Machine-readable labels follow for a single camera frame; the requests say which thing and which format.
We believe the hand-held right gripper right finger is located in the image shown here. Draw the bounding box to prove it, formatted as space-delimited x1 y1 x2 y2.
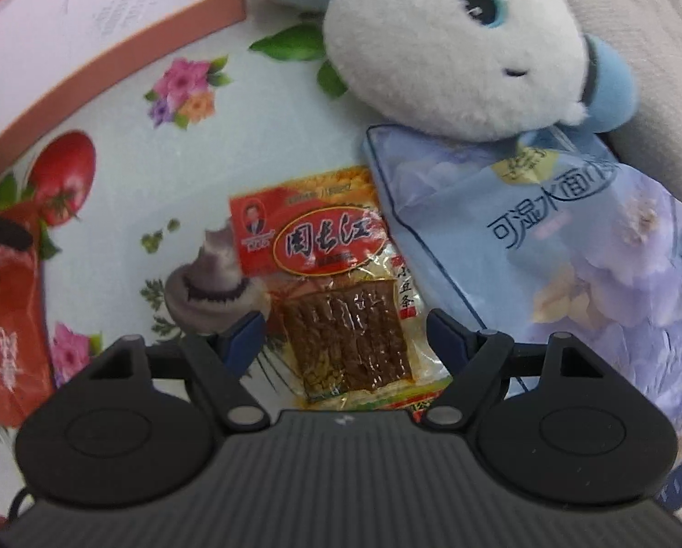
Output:
421 308 656 432

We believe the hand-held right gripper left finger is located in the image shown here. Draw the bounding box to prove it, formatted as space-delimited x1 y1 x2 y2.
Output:
49 309 269 433

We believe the floral printed cloth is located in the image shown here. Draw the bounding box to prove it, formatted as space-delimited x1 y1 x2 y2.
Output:
0 5 453 529

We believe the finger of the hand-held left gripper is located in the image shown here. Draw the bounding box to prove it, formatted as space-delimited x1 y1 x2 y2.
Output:
0 193 34 250

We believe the pale blue tissue pack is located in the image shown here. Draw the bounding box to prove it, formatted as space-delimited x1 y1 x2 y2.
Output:
362 122 682 522

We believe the pink box lid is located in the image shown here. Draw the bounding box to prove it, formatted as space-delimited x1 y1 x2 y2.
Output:
0 0 248 171

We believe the orange-red snack packet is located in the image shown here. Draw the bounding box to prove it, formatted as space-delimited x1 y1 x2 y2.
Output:
0 234 57 429

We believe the grey duvet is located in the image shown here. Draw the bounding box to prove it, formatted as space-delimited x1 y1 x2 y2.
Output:
526 0 682 215

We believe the white and blue plush toy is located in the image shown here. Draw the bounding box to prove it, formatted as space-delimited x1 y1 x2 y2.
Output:
225 0 640 142

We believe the yellow and red snack packet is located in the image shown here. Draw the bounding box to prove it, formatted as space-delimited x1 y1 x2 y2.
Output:
229 165 455 413

